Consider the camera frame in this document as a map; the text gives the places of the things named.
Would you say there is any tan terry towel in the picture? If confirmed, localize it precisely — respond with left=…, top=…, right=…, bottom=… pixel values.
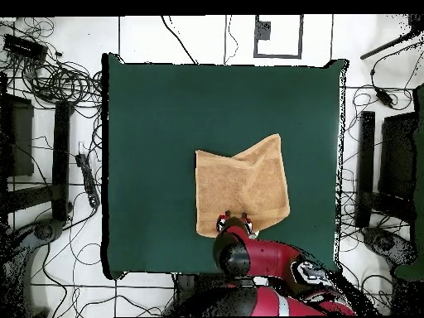
left=194, top=132, right=292, bottom=239

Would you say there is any dark green table cloth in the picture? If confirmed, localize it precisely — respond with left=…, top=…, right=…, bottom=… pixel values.
left=101, top=52, right=349, bottom=281

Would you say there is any black power strip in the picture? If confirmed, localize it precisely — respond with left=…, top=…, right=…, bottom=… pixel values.
left=75, top=152, right=101, bottom=209

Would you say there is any dark stand base leg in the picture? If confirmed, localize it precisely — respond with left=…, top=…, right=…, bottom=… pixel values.
left=360, top=226, right=417, bottom=267
left=0, top=218, right=66, bottom=318

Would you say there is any black power adapter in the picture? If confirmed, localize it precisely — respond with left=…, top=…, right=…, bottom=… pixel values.
left=375, top=88, right=396, bottom=109

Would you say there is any black rod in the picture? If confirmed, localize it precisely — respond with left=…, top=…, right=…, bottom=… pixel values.
left=359, top=14, right=424, bottom=61

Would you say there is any black box device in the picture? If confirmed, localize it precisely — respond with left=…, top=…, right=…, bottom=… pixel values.
left=2, top=33, right=50, bottom=63

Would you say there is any black stand frame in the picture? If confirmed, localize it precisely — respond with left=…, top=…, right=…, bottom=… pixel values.
left=354, top=110, right=419, bottom=229
left=0, top=70, right=74, bottom=226

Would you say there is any thin black floor cable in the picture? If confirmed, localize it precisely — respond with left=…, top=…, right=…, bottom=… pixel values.
left=224, top=14, right=240, bottom=65

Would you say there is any tangle of black cables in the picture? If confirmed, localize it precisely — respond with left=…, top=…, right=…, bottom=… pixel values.
left=0, top=16, right=104, bottom=111

